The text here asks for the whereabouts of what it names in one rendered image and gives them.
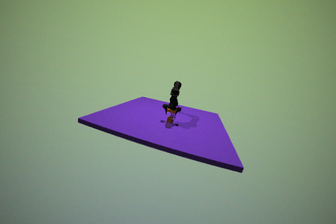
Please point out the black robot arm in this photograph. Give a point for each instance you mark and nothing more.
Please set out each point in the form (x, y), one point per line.
(174, 94)

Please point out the orange block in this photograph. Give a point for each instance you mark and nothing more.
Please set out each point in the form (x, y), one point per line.
(169, 119)

